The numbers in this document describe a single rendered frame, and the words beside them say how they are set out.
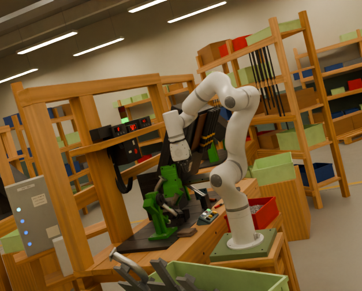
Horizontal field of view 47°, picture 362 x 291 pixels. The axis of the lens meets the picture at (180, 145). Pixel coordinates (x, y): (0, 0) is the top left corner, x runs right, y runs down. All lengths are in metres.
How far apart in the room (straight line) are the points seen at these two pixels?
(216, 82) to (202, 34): 9.97
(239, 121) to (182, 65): 10.14
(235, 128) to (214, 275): 0.66
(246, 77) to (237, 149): 3.83
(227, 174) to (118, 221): 1.02
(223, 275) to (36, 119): 1.31
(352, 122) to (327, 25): 3.04
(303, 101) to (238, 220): 3.35
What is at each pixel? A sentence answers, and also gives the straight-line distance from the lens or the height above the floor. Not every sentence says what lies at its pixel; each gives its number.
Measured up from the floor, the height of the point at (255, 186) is 0.85.
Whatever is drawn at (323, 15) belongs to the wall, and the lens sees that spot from 11.55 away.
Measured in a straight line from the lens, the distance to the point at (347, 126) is 9.40.
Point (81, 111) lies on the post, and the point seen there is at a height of 1.76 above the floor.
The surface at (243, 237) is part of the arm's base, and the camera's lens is 2.14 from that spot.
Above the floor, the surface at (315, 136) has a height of 0.82.
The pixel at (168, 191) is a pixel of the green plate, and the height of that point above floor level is 1.11.
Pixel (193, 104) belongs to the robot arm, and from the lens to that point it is 2.07.
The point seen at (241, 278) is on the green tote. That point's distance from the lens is 1.73.
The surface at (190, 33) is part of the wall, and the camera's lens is 12.03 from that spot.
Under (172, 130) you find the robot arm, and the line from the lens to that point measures 2.19.
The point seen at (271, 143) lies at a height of 0.80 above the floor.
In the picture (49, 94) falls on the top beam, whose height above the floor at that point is 1.89.
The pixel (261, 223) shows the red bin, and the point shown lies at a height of 0.84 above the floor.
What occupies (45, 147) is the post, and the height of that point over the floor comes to 1.61.
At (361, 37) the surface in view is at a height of 2.00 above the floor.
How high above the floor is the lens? 1.64
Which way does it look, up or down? 6 degrees down
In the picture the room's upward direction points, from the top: 15 degrees counter-clockwise
